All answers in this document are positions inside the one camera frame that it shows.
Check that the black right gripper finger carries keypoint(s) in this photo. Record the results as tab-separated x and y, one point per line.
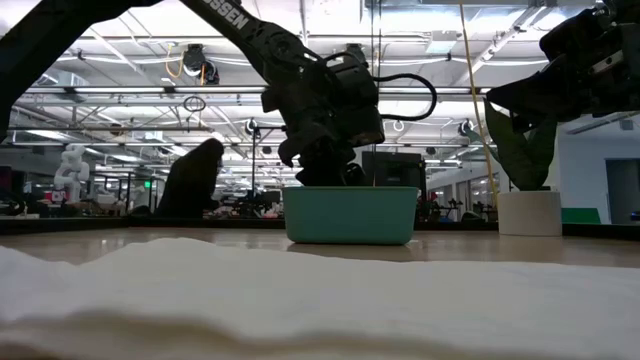
525	97

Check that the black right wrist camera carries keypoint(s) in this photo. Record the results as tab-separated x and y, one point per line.
575	37

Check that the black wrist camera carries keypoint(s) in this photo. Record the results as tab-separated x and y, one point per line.
362	110
575	37

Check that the person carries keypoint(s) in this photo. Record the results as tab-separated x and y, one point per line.
192	185

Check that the black monitor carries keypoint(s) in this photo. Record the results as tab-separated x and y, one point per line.
395	170

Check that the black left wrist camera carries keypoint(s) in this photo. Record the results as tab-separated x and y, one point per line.
362	110

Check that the black camera stand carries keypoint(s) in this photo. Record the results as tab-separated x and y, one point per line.
255	165

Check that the black ceiling device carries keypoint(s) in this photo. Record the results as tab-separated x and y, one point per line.
200	62

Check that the green snake plant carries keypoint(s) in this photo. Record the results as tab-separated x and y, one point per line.
520	160

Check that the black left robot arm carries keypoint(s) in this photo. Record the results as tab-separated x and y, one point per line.
250	30

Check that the green board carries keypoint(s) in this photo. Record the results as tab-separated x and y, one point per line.
580	216

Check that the white plant pot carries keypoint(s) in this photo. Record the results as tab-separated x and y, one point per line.
530	212

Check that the white robot figure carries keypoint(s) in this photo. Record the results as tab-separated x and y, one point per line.
72	170

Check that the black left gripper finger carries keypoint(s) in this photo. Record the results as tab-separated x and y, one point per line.
356	176
322	170

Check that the teal plastic container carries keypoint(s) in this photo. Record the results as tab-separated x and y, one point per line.
350	215

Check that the white folded cloth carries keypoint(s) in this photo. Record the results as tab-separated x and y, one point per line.
320	300

